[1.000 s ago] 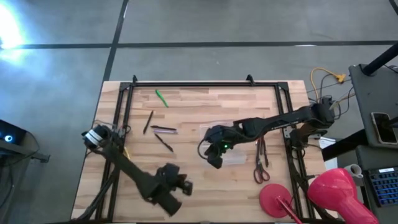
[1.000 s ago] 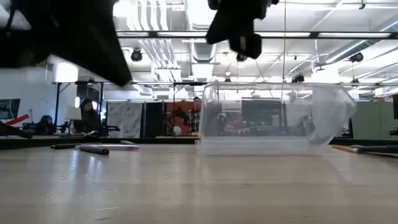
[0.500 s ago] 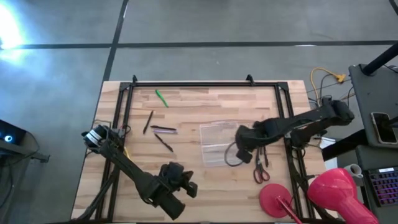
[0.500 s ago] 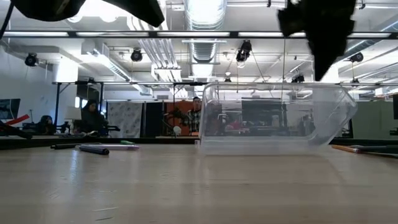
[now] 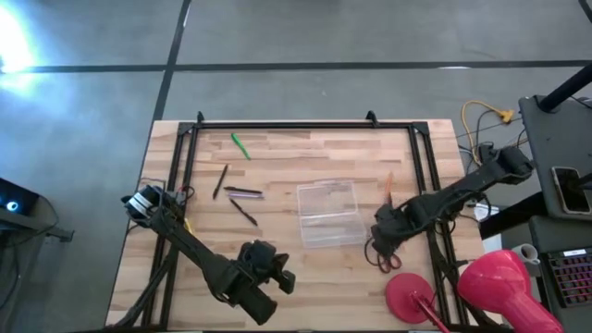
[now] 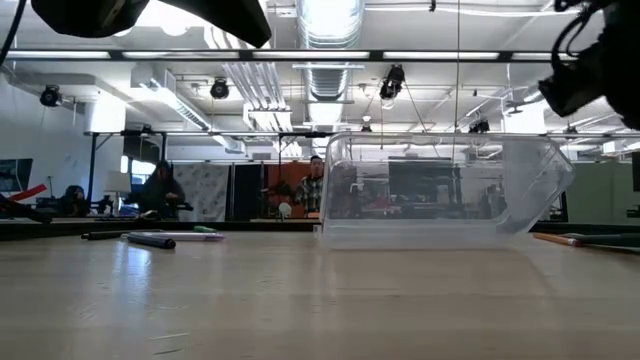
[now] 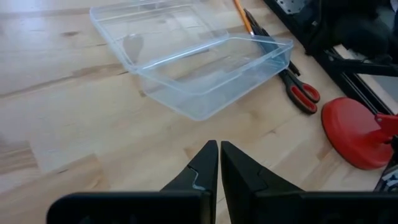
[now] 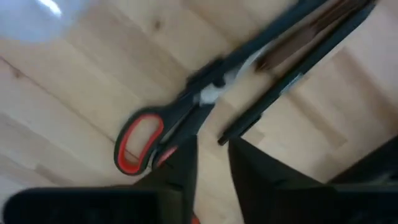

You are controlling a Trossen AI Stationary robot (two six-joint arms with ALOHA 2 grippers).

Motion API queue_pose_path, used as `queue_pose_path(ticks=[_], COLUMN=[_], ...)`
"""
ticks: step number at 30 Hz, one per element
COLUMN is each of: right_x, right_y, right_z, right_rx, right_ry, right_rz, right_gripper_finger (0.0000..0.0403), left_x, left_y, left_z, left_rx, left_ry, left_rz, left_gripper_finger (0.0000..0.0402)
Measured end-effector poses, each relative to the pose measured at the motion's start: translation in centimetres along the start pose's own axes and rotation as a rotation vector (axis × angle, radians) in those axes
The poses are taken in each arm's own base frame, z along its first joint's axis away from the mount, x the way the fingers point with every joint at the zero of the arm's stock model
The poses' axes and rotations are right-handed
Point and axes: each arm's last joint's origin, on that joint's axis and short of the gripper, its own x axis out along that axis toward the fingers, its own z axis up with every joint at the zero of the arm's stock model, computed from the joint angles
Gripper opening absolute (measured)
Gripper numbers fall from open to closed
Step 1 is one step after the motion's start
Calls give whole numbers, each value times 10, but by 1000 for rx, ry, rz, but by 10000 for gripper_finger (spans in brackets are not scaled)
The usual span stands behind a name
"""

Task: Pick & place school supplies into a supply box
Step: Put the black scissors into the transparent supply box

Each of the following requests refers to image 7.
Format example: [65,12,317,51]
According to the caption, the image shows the red lamp base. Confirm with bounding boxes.
[321,96,394,170]

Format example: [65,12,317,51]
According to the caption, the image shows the red and black scissors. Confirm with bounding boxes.
[257,29,321,115]

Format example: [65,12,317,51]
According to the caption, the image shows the black metal table frame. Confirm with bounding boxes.
[263,0,398,116]

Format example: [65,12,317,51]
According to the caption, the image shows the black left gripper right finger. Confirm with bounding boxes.
[220,141,398,224]

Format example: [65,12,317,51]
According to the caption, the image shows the red lamp stem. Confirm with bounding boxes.
[374,113,398,144]

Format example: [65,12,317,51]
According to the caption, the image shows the orange pencil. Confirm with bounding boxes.
[233,0,256,37]

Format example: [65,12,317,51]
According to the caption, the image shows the clear plastic supply box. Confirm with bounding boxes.
[89,0,294,122]

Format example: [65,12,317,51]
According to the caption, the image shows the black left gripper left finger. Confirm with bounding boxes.
[46,139,219,224]

